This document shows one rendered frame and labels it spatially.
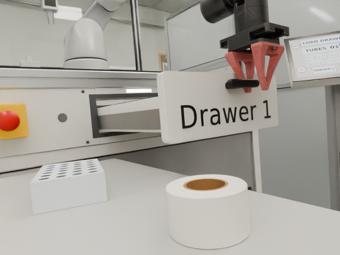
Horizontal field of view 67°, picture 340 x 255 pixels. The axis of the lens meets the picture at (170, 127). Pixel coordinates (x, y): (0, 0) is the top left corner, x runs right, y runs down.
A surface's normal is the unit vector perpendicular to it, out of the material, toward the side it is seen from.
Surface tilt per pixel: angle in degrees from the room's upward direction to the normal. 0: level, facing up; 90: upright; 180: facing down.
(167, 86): 90
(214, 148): 90
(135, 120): 90
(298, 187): 90
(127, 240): 0
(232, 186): 0
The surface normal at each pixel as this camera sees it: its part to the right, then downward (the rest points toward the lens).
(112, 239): -0.08, -1.00
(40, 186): 0.34, 0.02
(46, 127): 0.58, 0.00
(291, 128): -0.78, 0.10
